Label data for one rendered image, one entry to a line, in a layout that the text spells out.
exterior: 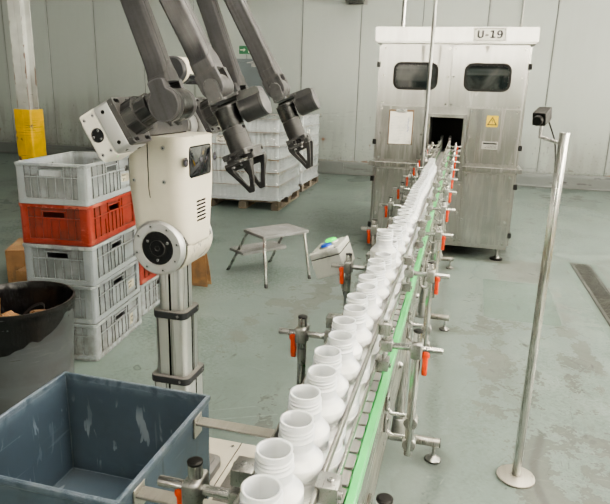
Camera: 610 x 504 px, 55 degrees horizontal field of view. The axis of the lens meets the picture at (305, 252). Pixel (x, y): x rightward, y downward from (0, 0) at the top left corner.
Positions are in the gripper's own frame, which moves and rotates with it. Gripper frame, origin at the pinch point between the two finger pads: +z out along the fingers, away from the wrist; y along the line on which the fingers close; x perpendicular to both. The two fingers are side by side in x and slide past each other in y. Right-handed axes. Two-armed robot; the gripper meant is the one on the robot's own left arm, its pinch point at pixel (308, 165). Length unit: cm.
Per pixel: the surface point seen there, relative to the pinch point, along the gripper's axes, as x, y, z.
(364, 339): -11, -92, 28
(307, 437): -7, -126, 24
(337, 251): -3.5, -36.2, 22.3
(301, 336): 1, -83, 26
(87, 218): 135, 108, -17
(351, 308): -10, -89, 23
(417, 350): -17, -85, 35
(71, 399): 51, -80, 24
